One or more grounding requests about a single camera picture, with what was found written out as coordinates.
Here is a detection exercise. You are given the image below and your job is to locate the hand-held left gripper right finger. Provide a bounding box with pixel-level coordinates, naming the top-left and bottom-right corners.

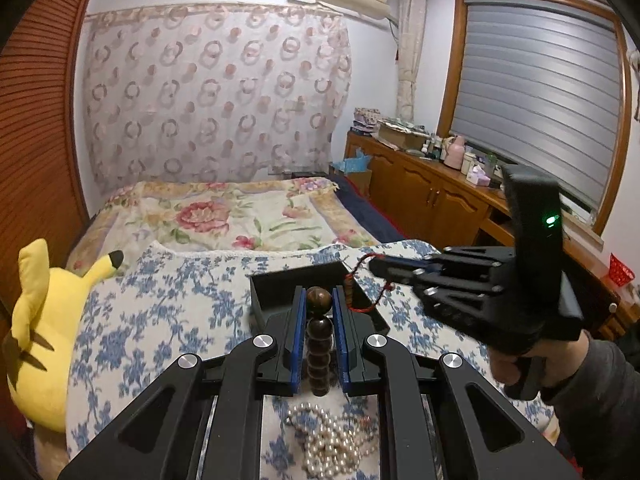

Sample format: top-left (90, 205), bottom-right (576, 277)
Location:
top-left (332, 286), bottom-right (583, 480)

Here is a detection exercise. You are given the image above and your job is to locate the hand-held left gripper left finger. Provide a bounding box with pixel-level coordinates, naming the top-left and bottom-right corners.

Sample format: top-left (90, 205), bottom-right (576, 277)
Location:
top-left (57, 286), bottom-right (307, 480)

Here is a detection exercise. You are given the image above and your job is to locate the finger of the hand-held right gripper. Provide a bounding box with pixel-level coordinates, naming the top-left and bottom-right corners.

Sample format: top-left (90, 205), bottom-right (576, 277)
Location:
top-left (369, 246), bottom-right (516, 286)
top-left (412, 275), bottom-right (511, 348)

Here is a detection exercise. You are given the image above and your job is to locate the brown wooden bead bracelet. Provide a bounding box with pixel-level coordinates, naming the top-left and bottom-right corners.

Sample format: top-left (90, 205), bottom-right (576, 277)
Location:
top-left (305, 287), bottom-right (334, 397)

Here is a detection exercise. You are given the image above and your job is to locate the black jewelry box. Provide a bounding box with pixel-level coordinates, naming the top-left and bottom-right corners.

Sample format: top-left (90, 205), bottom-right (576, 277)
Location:
top-left (249, 259), bottom-right (391, 337)

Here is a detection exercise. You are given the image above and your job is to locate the red string bead bracelet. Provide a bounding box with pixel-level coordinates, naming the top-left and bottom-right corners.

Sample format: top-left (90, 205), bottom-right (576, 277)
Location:
top-left (342, 254), bottom-right (397, 314)

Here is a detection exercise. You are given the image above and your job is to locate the person's right hand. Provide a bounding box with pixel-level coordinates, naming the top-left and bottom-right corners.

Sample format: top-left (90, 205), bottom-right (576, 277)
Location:
top-left (489, 331), bottom-right (593, 403)

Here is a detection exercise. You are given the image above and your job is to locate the wooden cabinet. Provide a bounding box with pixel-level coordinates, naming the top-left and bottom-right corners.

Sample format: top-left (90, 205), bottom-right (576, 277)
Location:
top-left (345, 129), bottom-right (640, 342)

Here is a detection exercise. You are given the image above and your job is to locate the navy bed sheet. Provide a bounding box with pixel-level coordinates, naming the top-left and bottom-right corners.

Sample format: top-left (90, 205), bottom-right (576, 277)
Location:
top-left (330, 174), bottom-right (407, 244)

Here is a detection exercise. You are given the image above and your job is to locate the red patterned box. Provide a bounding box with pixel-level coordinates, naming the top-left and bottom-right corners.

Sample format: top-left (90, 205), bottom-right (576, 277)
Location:
top-left (606, 253), bottom-right (637, 287)

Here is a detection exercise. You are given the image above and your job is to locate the pink tissue pack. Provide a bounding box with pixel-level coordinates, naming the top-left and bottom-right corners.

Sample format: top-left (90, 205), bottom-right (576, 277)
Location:
top-left (466, 162), bottom-right (492, 187)

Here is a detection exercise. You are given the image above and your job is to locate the pink thermos jug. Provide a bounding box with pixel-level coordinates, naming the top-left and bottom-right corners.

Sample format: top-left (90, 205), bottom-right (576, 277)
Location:
top-left (444, 135), bottom-right (467, 169)

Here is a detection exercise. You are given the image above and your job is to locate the blue paper bag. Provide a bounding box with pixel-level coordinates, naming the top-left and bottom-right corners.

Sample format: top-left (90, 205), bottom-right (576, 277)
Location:
top-left (332, 147), bottom-right (374, 197)

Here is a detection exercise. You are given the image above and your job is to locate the cardboard box with papers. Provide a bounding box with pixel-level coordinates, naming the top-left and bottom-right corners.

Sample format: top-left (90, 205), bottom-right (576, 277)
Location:
top-left (377, 117), bottom-right (432, 152)

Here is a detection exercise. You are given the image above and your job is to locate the blue floral quilt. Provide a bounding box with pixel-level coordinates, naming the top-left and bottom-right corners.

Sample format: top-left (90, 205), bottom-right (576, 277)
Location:
top-left (65, 239), bottom-right (563, 480)

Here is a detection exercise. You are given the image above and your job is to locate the pink floral blanket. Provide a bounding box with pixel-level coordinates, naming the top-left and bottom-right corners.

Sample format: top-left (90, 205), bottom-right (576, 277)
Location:
top-left (65, 179), bottom-right (383, 277)

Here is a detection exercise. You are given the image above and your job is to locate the floral storage box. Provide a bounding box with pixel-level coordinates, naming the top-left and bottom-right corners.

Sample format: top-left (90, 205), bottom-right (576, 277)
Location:
top-left (352, 107), bottom-right (385, 134)

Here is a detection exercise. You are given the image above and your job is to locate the grey window blind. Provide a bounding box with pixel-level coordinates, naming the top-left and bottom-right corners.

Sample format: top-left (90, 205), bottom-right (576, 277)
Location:
top-left (452, 0), bottom-right (620, 212)

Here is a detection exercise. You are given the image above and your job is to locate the white lace curtain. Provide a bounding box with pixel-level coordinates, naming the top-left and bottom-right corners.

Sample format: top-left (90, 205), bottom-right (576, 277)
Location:
top-left (396, 0), bottom-right (428, 122)

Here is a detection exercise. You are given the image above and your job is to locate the yellow plush toy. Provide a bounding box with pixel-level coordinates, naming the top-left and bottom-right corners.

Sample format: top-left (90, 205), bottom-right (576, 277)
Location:
top-left (2, 239), bottom-right (125, 433)

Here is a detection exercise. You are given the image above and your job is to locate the circle patterned curtain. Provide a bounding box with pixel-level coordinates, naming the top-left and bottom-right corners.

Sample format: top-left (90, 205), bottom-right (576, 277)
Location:
top-left (82, 2), bottom-right (353, 197)

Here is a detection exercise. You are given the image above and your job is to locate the wooden slatted door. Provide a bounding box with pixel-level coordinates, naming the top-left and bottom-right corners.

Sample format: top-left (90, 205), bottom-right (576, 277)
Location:
top-left (0, 0), bottom-right (107, 323)

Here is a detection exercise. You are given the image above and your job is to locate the white pearl necklace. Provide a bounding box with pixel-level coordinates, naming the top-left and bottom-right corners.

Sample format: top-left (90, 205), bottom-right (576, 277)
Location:
top-left (282, 402), bottom-right (375, 480)

